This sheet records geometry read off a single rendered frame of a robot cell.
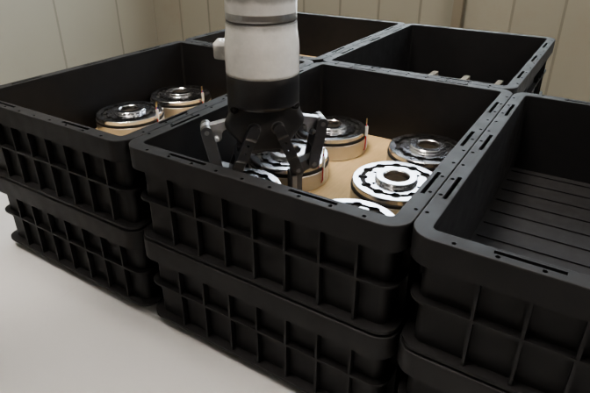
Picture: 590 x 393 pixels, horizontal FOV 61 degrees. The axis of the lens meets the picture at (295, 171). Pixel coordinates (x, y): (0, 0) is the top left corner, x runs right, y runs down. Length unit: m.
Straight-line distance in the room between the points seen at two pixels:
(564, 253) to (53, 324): 0.58
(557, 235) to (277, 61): 0.35
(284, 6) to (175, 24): 2.73
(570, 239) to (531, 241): 0.04
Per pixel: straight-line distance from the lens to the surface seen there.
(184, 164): 0.47
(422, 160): 0.65
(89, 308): 0.69
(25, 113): 0.66
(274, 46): 0.48
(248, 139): 0.53
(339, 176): 0.66
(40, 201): 0.72
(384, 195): 0.56
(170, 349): 0.61
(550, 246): 0.59
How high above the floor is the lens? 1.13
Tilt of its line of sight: 26 degrees down
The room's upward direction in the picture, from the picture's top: straight up
